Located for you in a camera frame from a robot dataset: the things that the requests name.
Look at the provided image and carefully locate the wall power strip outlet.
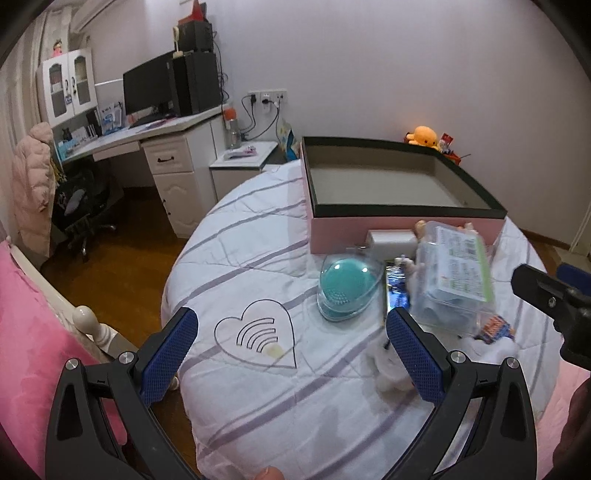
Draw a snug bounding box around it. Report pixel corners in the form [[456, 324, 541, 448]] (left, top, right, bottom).
[[247, 89, 287, 103]]

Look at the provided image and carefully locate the black computer monitor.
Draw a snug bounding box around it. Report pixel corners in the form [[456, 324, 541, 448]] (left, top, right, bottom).
[[122, 52, 174, 127]]

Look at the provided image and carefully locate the white hutch cabinet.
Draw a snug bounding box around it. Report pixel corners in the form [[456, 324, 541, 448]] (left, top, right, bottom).
[[36, 48, 97, 127]]

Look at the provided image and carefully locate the pink puffer jacket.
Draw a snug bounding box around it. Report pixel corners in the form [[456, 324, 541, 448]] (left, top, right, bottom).
[[12, 122, 56, 257]]

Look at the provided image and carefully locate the pink black storage box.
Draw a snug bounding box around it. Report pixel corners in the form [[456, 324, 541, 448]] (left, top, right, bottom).
[[301, 137, 507, 254]]

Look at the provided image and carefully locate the clear box with green label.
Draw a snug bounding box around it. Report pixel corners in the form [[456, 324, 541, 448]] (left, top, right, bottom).
[[409, 221, 496, 336]]

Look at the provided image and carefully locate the black speaker on tower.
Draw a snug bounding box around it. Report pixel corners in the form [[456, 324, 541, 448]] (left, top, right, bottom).
[[177, 20, 213, 52]]

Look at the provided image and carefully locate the colourful snack packet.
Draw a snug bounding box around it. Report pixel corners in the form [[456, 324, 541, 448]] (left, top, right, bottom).
[[475, 315, 515, 344]]

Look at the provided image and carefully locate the white striped table cover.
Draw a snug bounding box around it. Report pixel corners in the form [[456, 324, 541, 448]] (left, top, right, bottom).
[[160, 158, 562, 480]]

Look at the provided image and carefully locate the black office chair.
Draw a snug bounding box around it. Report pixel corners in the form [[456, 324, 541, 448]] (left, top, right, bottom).
[[50, 157, 118, 262]]

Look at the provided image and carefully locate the white desk with drawers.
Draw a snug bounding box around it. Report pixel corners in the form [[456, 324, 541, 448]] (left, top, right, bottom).
[[66, 106, 224, 238]]

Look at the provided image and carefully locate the orange octopus plush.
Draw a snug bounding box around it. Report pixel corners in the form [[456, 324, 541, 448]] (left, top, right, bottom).
[[405, 125, 440, 150]]

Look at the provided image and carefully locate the white fluffy plush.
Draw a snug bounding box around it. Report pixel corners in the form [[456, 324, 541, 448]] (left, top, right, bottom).
[[368, 340, 414, 393]]

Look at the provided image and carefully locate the teal brush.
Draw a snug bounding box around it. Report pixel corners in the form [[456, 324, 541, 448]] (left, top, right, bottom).
[[317, 253, 385, 323]]

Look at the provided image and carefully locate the beige curtain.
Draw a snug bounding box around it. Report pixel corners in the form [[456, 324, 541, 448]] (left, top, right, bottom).
[[0, 6, 72, 233]]

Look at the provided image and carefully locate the small pig doll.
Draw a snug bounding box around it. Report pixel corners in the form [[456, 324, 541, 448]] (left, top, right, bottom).
[[414, 220, 478, 240]]

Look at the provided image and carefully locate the white power adapter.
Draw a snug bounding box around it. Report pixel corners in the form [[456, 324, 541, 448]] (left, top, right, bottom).
[[358, 230, 419, 262]]

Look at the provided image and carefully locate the orange cap water bottle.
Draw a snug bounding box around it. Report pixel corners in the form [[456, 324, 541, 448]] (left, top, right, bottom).
[[223, 107, 242, 149]]

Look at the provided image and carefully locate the white bed frame post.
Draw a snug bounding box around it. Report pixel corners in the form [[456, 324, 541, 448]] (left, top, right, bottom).
[[6, 236, 138, 363]]

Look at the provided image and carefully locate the white bedside cabinet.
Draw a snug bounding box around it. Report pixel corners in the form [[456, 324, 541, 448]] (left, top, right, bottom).
[[209, 141, 279, 200]]

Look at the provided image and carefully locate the blue patterned bag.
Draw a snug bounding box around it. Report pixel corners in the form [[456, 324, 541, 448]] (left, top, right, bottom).
[[276, 118, 300, 162]]

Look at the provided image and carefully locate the red toy crate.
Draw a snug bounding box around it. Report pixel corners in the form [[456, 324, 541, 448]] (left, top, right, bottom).
[[439, 133, 469, 166]]

